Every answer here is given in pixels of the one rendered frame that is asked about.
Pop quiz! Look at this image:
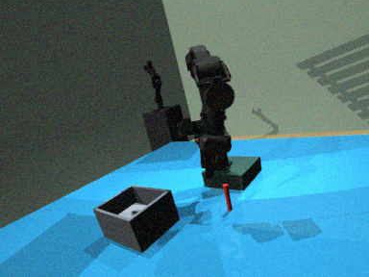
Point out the red peg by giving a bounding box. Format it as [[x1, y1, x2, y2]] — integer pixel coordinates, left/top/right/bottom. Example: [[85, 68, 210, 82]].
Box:
[[223, 184, 233, 211]]

